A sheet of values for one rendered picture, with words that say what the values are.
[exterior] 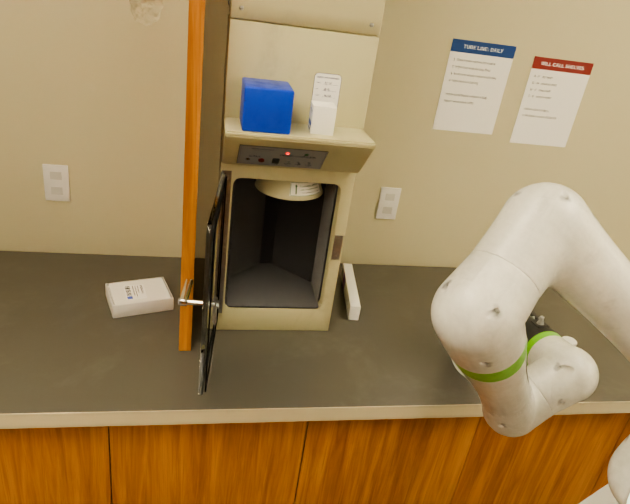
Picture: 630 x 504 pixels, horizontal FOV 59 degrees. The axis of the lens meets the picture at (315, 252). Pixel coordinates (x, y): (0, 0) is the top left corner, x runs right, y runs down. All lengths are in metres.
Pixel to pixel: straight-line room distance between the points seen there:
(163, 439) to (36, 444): 0.27
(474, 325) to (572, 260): 0.17
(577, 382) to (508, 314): 0.43
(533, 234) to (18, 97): 1.42
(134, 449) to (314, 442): 0.42
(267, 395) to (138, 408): 0.28
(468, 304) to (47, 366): 1.00
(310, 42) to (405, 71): 0.58
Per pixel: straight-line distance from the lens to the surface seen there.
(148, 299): 1.56
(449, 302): 0.75
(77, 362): 1.42
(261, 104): 1.15
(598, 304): 0.88
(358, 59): 1.28
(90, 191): 1.82
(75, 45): 1.71
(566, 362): 1.16
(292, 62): 1.25
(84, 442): 1.40
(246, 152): 1.22
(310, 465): 1.49
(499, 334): 0.75
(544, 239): 0.79
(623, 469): 1.00
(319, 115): 1.20
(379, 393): 1.38
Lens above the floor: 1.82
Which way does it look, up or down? 27 degrees down
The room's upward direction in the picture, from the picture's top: 9 degrees clockwise
